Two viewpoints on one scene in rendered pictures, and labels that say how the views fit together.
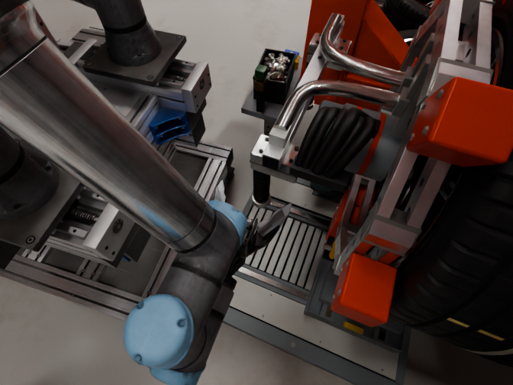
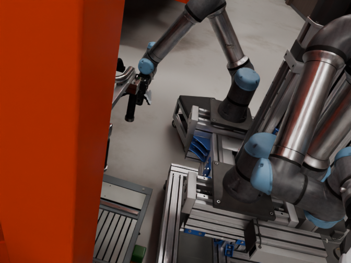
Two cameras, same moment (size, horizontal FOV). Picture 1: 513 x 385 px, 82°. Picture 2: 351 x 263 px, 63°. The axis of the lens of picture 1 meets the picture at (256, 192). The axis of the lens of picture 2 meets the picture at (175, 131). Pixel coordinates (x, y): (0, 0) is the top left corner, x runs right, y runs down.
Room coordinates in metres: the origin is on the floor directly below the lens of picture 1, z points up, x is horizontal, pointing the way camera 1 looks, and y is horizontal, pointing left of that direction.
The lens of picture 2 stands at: (1.40, -0.22, 1.55)
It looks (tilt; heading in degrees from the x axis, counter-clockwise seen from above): 37 degrees down; 157
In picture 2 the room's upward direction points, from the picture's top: 17 degrees clockwise
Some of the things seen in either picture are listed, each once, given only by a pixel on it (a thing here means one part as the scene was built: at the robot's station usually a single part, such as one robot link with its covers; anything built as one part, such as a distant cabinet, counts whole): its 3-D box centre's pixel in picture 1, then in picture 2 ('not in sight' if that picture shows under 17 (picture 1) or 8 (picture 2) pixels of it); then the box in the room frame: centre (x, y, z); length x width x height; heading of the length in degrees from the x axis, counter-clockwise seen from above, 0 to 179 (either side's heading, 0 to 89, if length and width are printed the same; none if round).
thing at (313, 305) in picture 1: (364, 270); not in sight; (0.33, -0.45, 0.13); 0.50 x 0.36 x 0.10; 157
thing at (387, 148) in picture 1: (359, 140); not in sight; (0.43, -0.23, 0.85); 0.21 x 0.14 x 0.14; 67
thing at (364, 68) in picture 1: (372, 32); not in sight; (0.54, -0.22, 1.03); 0.19 x 0.18 x 0.11; 67
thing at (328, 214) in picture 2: not in sight; (323, 200); (1.09, 0.32, 1.11); 0.11 x 0.08 x 0.11; 59
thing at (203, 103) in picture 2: not in sight; (199, 124); (-0.42, 0.74, 0.17); 0.43 x 0.36 x 0.34; 2
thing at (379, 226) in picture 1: (391, 150); not in sight; (0.40, -0.29, 0.85); 0.54 x 0.07 x 0.54; 157
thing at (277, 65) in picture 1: (274, 75); not in sight; (1.08, -0.08, 0.51); 0.20 x 0.14 x 0.13; 164
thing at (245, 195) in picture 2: (129, 33); (247, 177); (0.80, 0.36, 0.87); 0.15 x 0.15 x 0.10
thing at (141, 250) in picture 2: (261, 72); (138, 253); (0.93, -0.02, 0.64); 0.04 x 0.04 x 0.04; 67
